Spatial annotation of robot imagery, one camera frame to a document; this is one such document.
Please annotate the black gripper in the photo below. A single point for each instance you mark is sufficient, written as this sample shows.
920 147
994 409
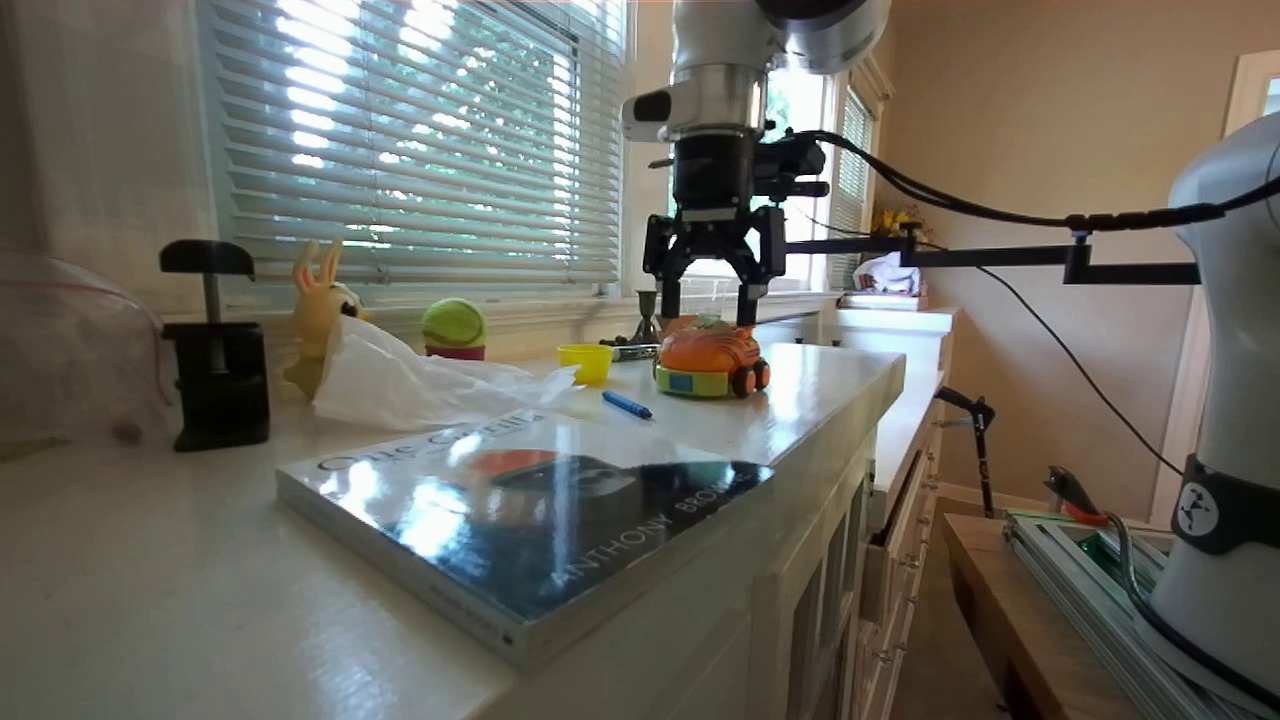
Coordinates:
712 181

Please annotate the orange toy car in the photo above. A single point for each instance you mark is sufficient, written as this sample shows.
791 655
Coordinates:
711 362

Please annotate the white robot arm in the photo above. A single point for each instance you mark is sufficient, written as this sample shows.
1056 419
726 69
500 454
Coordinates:
1218 602

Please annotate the dark metal candlestick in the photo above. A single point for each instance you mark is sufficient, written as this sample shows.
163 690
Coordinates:
644 338

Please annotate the yellow plastic cup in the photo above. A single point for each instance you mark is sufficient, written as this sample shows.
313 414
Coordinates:
587 362

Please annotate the blue crayon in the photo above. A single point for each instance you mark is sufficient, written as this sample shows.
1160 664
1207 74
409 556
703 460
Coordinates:
627 405

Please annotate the green tennis ball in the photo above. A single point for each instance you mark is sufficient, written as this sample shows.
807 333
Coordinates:
452 325

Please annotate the pink small cup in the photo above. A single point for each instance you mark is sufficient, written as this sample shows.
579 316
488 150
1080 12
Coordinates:
459 355

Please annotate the glossy dark book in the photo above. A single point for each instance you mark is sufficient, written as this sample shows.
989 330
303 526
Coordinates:
517 531

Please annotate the white window blinds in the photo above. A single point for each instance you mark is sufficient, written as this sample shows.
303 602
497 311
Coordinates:
438 142

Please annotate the white cabinet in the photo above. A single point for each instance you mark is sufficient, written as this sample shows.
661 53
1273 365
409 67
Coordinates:
774 610

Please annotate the white plastic bag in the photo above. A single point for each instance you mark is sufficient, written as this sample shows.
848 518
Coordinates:
378 381

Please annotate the tan bunny figurine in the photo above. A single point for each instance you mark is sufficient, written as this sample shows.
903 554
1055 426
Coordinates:
320 303

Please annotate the wooden side table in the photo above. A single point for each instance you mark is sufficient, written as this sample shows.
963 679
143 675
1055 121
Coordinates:
1038 662

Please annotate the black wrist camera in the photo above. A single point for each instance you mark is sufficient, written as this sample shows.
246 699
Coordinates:
791 164

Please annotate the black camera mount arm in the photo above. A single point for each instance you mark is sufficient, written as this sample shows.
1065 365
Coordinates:
1071 259

